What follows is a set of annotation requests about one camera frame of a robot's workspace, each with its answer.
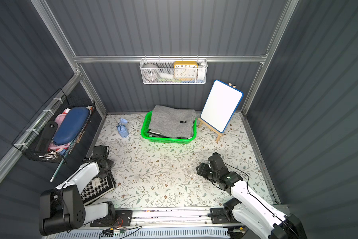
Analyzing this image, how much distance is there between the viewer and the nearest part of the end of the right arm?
0.59 m

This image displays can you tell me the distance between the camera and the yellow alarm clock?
0.88 metres

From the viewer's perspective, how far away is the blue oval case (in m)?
0.63

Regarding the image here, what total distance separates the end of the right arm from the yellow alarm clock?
0.51 metres
